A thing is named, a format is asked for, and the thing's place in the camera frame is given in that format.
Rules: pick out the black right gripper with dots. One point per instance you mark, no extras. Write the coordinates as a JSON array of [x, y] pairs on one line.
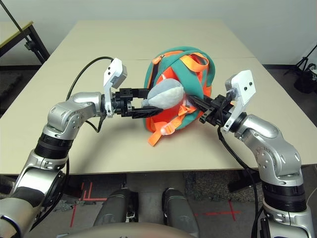
[[218, 111]]

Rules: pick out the thin black pole with clamp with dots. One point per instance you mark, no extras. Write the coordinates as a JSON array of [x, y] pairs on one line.
[[28, 45]]

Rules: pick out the black camera tripod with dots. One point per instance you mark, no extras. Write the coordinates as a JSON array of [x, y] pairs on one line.
[[305, 59]]

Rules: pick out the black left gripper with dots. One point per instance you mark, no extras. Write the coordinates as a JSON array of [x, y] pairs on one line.
[[123, 95]]

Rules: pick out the red tape cross mark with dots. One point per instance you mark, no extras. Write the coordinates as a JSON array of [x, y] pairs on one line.
[[223, 212]]

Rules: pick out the dark grey robot leg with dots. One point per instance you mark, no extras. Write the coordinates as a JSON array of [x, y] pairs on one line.
[[116, 208], [180, 210]]

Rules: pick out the dark grey robot right leg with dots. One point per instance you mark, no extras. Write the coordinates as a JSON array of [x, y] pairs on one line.
[[180, 210]]

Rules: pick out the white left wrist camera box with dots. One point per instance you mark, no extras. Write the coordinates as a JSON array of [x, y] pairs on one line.
[[114, 69]]

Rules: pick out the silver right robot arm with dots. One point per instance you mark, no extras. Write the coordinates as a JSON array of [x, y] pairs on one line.
[[267, 134]]

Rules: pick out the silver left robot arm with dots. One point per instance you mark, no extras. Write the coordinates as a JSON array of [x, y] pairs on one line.
[[74, 104]]

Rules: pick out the grey white plush shark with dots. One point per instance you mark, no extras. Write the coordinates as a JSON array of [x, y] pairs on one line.
[[166, 95]]

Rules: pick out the orange and teal backpack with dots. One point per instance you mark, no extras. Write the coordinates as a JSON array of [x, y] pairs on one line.
[[171, 116]]

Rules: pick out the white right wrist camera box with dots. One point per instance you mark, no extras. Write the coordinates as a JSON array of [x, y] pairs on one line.
[[244, 84]]

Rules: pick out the beige robot torso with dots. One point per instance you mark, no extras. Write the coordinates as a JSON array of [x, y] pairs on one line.
[[123, 231]]

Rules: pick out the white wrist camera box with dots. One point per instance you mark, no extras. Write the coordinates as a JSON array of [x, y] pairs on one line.
[[114, 69], [244, 84]]

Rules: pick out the dark grey robot left leg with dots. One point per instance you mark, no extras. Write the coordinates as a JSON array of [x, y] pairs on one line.
[[116, 208]]

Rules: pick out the black table foot bar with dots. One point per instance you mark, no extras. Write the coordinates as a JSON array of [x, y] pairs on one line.
[[237, 184]]

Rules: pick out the black framed side table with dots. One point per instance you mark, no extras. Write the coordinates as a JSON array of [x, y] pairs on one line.
[[12, 32]]

